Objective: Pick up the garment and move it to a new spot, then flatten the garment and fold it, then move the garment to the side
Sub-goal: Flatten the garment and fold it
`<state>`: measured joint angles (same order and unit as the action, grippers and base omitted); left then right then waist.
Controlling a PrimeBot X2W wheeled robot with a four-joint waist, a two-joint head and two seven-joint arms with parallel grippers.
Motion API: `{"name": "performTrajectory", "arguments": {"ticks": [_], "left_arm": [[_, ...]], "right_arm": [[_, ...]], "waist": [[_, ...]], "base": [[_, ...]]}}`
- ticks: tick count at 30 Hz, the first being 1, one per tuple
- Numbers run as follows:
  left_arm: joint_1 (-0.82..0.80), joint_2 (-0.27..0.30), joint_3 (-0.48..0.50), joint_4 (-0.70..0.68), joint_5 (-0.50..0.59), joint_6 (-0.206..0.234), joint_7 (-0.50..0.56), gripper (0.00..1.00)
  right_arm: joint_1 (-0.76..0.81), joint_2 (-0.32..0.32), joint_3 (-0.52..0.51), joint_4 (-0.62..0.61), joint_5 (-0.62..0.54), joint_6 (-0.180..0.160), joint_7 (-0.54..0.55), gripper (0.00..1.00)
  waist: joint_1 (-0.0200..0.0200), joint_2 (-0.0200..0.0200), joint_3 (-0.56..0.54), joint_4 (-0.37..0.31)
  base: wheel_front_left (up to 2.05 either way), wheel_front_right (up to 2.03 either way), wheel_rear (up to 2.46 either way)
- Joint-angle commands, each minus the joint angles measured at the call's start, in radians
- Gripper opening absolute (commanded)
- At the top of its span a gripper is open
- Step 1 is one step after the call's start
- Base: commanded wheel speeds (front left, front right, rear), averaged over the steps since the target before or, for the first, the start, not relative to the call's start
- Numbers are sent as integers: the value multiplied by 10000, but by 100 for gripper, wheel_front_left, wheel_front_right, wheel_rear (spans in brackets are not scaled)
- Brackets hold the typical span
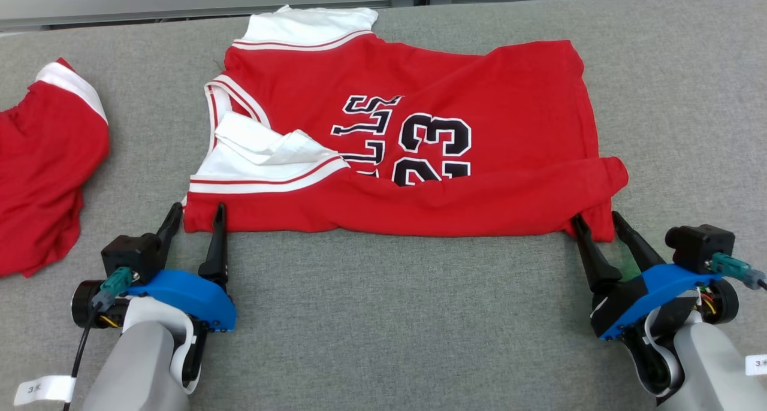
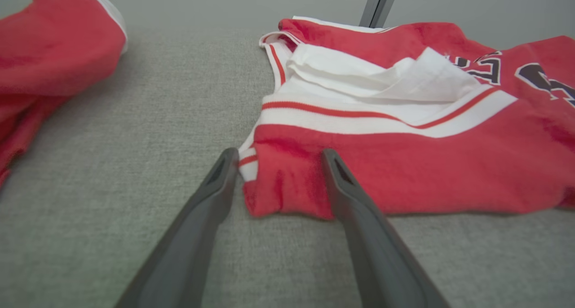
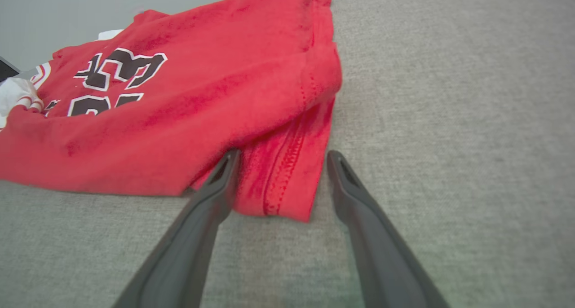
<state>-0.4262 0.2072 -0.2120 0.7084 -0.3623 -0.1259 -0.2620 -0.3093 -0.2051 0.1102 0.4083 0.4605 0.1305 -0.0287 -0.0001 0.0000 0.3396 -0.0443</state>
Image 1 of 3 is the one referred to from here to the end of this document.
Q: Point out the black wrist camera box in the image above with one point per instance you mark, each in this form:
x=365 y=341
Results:
x=129 y=252
x=698 y=246

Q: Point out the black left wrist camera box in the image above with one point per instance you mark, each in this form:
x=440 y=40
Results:
x=129 y=252

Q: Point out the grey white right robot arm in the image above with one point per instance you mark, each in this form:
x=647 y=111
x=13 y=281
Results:
x=701 y=363

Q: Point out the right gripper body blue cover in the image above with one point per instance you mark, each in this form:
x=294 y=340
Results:
x=653 y=288

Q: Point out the white label on right arm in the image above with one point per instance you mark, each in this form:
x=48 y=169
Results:
x=758 y=364

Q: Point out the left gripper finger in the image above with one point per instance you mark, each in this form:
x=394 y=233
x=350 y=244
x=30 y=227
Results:
x=217 y=252
x=169 y=234

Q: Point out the red shorts with white band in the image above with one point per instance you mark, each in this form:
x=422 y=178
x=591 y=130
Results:
x=42 y=177

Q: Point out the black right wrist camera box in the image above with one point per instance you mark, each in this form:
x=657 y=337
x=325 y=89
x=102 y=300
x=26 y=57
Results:
x=698 y=246

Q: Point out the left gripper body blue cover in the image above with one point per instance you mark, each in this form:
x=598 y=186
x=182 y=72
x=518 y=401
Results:
x=192 y=294

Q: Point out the red basketball jersey number 23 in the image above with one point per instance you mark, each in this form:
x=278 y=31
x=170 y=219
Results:
x=515 y=99

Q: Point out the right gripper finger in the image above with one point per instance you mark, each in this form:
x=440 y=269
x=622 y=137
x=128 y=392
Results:
x=596 y=261
x=638 y=246

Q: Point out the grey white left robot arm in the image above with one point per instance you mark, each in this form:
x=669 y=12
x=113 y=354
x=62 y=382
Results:
x=138 y=363

